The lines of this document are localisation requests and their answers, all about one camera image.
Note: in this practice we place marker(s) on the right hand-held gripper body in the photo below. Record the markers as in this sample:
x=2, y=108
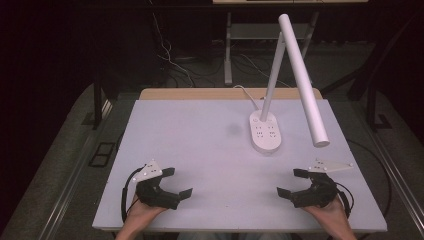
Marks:
x=318, y=193

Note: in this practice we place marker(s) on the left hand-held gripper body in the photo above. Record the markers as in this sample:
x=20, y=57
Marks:
x=153, y=195

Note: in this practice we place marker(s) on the person's left hand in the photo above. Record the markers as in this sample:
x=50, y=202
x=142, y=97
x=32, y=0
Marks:
x=141, y=213

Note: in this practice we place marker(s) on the person's right hand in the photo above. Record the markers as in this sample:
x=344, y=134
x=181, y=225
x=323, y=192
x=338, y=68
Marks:
x=330, y=213

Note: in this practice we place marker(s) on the white desk lamp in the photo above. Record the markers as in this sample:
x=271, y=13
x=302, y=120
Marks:
x=300, y=75

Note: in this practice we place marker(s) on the black angled stand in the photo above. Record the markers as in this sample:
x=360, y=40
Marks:
x=371, y=100

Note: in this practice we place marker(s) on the black floor frame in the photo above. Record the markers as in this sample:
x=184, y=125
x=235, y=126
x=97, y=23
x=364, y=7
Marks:
x=101, y=154

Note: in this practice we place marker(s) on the black metal post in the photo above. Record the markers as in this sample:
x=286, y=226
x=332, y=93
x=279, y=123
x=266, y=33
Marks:
x=97, y=106

